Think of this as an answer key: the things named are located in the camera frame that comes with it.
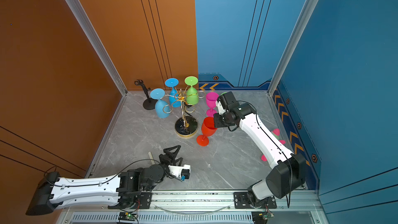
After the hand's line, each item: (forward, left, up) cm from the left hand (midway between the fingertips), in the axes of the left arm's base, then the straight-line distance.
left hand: (178, 148), depth 73 cm
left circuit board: (-25, +23, -18) cm, 39 cm away
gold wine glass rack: (+21, 0, -14) cm, 26 cm away
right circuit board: (-25, -39, -19) cm, 50 cm away
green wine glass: (+31, -5, +3) cm, 31 cm away
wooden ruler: (+2, +18, -17) cm, 25 cm away
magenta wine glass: (+36, -16, -4) cm, 40 cm away
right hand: (+14, -18, +2) cm, 23 cm away
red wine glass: (+8, -14, +4) cm, 16 cm away
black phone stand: (+40, +28, -15) cm, 51 cm away
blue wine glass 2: (+23, +4, +11) cm, 26 cm away
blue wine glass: (+21, +12, +2) cm, 24 cm away
